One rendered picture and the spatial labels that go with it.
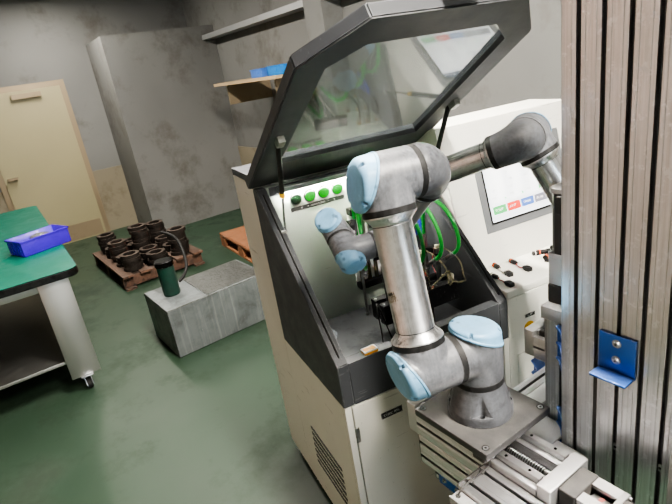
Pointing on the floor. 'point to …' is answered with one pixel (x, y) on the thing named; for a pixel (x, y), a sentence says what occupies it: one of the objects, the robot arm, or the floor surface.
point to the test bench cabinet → (336, 433)
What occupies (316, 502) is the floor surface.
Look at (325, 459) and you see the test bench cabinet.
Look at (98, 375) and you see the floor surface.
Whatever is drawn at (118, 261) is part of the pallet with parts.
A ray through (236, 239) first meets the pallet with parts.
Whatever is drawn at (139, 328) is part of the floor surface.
